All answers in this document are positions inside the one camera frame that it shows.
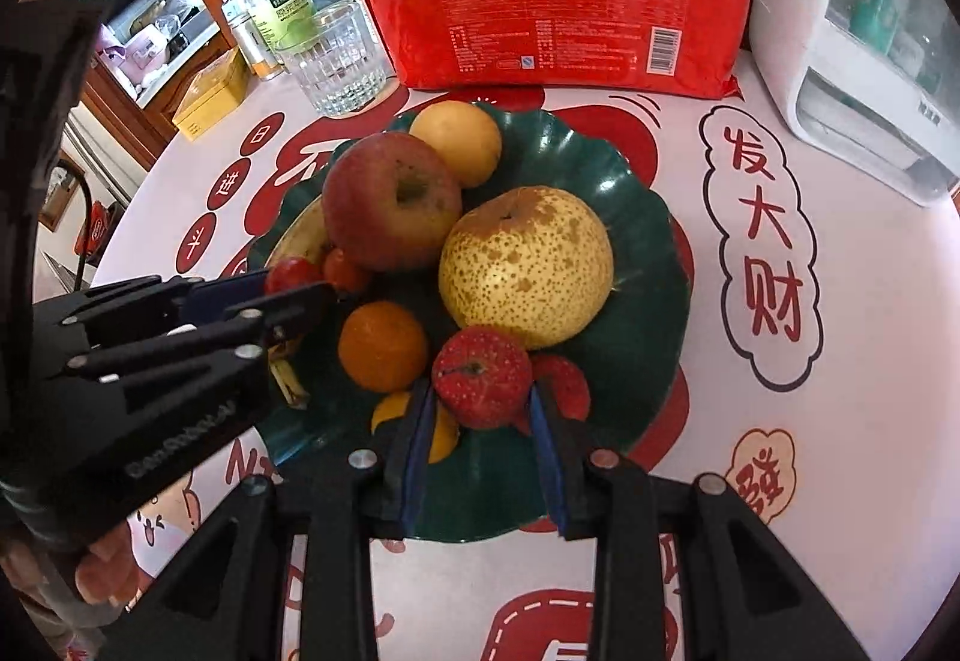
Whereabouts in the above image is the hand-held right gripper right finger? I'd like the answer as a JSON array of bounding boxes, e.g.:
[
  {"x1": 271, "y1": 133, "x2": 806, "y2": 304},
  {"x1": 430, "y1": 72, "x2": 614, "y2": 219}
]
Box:
[{"x1": 525, "y1": 385, "x2": 863, "y2": 661}]

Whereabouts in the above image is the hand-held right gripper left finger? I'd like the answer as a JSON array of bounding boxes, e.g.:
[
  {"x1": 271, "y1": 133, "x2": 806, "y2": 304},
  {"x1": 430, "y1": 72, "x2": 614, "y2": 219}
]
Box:
[{"x1": 101, "y1": 383, "x2": 440, "y2": 661}]

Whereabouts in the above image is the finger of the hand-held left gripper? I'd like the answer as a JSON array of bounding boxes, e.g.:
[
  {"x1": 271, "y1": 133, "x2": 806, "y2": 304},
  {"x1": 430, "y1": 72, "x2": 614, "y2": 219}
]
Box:
[
  {"x1": 49, "y1": 282, "x2": 340, "y2": 438},
  {"x1": 34, "y1": 269, "x2": 272, "y2": 351}
]

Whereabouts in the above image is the yellow orange citrus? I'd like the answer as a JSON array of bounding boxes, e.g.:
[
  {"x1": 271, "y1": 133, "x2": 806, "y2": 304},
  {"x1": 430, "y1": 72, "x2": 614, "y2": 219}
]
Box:
[{"x1": 371, "y1": 391, "x2": 460, "y2": 465}]

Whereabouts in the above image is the cherry tomato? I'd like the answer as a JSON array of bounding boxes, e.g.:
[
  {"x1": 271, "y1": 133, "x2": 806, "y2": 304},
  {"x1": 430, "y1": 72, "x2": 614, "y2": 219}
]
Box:
[
  {"x1": 322, "y1": 247, "x2": 372, "y2": 294},
  {"x1": 264, "y1": 256, "x2": 323, "y2": 296}
]

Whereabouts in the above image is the red hawthorn berry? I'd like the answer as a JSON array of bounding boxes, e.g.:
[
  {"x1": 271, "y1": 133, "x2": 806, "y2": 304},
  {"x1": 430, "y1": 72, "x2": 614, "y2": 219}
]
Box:
[
  {"x1": 431, "y1": 325, "x2": 535, "y2": 431},
  {"x1": 529, "y1": 353, "x2": 592, "y2": 437}
]

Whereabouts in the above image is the orange mandarin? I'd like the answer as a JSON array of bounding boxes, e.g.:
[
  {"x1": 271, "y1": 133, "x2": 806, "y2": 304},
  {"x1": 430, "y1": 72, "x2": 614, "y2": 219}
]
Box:
[{"x1": 337, "y1": 301, "x2": 430, "y2": 394}]

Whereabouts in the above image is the red apple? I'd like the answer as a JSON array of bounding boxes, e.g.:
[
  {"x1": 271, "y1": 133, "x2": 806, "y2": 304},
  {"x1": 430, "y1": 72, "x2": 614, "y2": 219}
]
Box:
[{"x1": 322, "y1": 131, "x2": 464, "y2": 273}]

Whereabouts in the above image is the green leaf-shaped plate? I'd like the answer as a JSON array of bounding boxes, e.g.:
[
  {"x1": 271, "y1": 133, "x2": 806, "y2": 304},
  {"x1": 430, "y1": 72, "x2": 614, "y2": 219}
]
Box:
[{"x1": 247, "y1": 100, "x2": 692, "y2": 543}]

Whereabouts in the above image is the small yellow pear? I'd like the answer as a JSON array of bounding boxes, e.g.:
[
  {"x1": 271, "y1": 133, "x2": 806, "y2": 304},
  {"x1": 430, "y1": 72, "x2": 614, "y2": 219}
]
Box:
[{"x1": 409, "y1": 100, "x2": 502, "y2": 189}]

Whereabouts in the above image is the person's left hand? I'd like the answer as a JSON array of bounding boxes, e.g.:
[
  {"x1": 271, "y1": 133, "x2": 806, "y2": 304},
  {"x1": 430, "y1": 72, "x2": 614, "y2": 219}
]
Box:
[{"x1": 71, "y1": 522, "x2": 162, "y2": 606}]

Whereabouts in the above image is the spotted banana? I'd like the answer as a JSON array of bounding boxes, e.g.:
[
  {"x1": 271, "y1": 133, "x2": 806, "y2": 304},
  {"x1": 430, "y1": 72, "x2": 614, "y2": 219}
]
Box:
[{"x1": 266, "y1": 199, "x2": 332, "y2": 408}]

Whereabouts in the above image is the red box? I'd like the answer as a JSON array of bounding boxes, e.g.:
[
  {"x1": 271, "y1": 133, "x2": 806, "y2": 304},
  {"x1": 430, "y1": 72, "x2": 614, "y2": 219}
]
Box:
[{"x1": 75, "y1": 203, "x2": 113, "y2": 257}]

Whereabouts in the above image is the yellow tin box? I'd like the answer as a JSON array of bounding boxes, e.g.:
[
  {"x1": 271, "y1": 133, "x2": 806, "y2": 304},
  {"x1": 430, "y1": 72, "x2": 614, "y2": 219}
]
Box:
[{"x1": 172, "y1": 47, "x2": 252, "y2": 142}]

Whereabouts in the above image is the large spotted yellow pear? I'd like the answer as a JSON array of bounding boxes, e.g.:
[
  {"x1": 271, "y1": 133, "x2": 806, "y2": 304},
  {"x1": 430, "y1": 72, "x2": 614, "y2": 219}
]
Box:
[{"x1": 439, "y1": 186, "x2": 614, "y2": 352}]

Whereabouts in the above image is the wooden cabinet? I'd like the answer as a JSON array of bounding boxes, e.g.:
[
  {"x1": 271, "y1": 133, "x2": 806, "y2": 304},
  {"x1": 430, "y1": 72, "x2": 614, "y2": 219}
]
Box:
[{"x1": 22, "y1": 0, "x2": 248, "y2": 171}]

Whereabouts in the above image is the small can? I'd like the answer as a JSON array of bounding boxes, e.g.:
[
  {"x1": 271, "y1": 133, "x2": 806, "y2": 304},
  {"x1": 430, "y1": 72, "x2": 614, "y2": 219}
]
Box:
[{"x1": 229, "y1": 8, "x2": 286, "y2": 80}]

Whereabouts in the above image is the clear drinking glass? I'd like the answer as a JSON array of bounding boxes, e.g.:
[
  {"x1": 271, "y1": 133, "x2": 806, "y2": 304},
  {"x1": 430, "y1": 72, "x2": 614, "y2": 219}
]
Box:
[{"x1": 283, "y1": 0, "x2": 389, "y2": 118}]

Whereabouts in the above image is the printed tablecloth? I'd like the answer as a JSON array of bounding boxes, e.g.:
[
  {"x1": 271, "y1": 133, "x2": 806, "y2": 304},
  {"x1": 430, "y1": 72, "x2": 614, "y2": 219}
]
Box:
[{"x1": 90, "y1": 49, "x2": 960, "y2": 661}]

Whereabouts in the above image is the green label bottle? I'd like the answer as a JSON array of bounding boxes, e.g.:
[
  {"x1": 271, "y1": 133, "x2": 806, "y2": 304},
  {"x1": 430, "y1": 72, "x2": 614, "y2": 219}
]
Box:
[{"x1": 238, "y1": 0, "x2": 316, "y2": 69}]

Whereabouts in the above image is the white countertop appliance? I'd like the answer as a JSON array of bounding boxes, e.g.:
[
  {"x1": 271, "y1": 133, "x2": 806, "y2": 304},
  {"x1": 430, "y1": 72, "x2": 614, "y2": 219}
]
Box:
[{"x1": 750, "y1": 0, "x2": 960, "y2": 206}]

